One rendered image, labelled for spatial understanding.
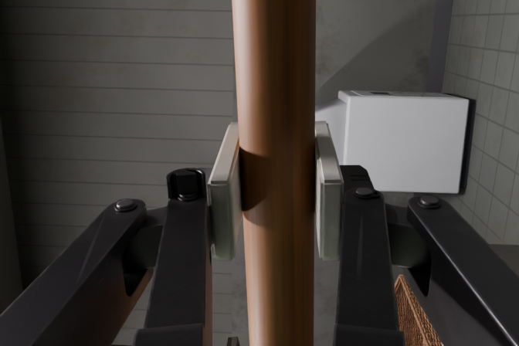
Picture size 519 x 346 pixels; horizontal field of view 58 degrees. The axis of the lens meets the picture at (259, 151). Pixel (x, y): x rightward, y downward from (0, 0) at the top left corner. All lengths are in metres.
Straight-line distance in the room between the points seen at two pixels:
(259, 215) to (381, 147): 2.92
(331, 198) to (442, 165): 3.08
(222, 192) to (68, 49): 3.86
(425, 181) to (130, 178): 2.32
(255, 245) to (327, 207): 0.05
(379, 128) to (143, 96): 1.86
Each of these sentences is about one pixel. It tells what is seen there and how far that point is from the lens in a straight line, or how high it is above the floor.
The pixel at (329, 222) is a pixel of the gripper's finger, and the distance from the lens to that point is 0.16.
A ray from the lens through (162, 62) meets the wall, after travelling 3.76.
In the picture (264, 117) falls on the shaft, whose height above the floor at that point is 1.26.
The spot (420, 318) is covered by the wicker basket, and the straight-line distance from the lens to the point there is 1.87.
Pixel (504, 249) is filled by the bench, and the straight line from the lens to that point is 2.34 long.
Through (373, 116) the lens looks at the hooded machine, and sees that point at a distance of 3.05.
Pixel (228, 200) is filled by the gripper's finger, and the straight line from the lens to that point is 0.15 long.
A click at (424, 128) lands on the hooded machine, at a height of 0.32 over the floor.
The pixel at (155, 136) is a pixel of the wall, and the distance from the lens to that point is 3.88.
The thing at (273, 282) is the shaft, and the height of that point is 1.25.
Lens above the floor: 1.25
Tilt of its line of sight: 2 degrees up
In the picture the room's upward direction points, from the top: 88 degrees counter-clockwise
